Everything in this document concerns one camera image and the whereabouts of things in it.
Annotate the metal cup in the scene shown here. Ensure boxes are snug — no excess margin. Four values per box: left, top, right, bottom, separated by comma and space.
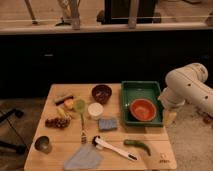
34, 136, 52, 154

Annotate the green spatula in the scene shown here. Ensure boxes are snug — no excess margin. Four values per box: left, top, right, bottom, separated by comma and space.
73, 99, 87, 144

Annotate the orange fruit toy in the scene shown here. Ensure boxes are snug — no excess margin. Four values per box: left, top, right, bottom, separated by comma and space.
64, 99, 74, 110

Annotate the brown sushi toy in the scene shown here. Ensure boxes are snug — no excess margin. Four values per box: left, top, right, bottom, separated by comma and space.
54, 95, 74, 106

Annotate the green plastic tray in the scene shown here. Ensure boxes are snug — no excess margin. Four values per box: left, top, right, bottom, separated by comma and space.
121, 81, 163, 127

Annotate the bunch of dark grapes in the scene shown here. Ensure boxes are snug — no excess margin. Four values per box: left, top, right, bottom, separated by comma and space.
45, 117, 70, 129

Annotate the green pepper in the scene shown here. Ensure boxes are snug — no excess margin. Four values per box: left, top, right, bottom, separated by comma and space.
123, 139, 151, 156

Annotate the black chair base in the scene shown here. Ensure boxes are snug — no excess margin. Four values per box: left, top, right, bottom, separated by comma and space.
0, 107, 28, 155

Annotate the blue sponge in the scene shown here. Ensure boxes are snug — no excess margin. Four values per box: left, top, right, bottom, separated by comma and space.
98, 118, 117, 131

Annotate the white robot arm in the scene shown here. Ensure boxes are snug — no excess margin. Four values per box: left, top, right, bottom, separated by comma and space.
158, 63, 213, 126

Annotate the white handled brush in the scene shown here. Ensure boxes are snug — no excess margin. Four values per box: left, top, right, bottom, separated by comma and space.
92, 136, 138, 161

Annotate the yellow corn toy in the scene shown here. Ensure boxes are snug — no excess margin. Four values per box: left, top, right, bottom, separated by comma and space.
57, 107, 71, 119

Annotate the orange bowl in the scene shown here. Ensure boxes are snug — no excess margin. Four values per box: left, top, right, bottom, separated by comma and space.
129, 98, 157, 122

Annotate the grey blue cloth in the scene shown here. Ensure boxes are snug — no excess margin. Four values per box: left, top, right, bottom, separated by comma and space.
63, 144, 103, 171

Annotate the white round container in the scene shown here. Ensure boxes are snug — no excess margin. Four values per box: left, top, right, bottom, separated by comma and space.
88, 103, 103, 120

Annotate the purple bowl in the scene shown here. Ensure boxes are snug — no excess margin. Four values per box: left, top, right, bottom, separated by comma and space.
92, 84, 112, 104

